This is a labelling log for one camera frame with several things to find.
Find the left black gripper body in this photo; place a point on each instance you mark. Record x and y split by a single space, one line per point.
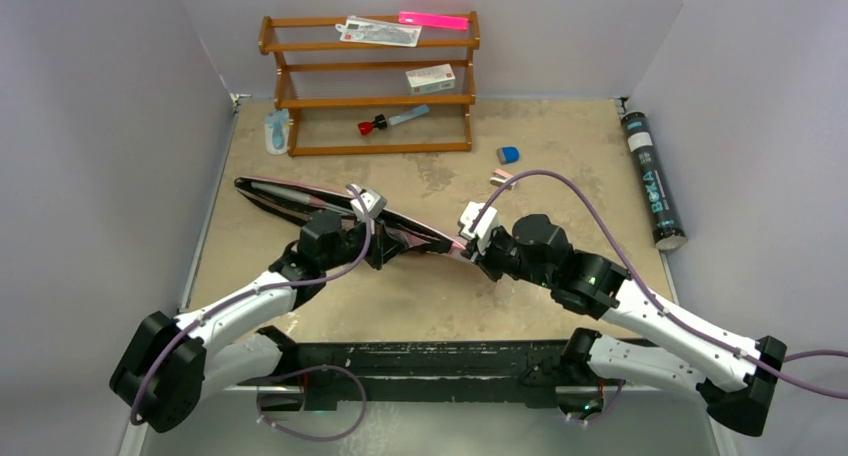
348 249

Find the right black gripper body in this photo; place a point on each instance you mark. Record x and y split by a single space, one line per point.
486 254

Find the pink racket cover bag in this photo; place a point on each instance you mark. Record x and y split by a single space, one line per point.
395 233

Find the black shuttlecock tube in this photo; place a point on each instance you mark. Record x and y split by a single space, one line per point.
666 226

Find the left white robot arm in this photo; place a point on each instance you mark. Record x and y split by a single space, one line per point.
163 368

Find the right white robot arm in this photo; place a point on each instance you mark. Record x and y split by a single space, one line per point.
729 373

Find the white pink small clip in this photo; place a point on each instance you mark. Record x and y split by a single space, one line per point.
501 178

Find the blue grey eraser block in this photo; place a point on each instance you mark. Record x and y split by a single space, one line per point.
507 155

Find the light blue packaged item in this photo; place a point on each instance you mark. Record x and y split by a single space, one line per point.
276 131

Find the light blue glue stick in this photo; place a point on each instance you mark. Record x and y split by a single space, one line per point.
408 115

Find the wooden three-tier shelf rack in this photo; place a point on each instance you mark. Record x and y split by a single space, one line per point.
286 97

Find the white red small box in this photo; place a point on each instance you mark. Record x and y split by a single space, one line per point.
431 79

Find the clear plastic blister package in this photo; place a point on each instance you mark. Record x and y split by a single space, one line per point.
374 32

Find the pink flat ruler package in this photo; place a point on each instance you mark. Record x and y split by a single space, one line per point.
436 21

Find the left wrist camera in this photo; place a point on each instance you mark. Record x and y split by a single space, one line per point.
366 204

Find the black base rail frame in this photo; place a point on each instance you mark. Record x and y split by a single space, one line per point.
537 374

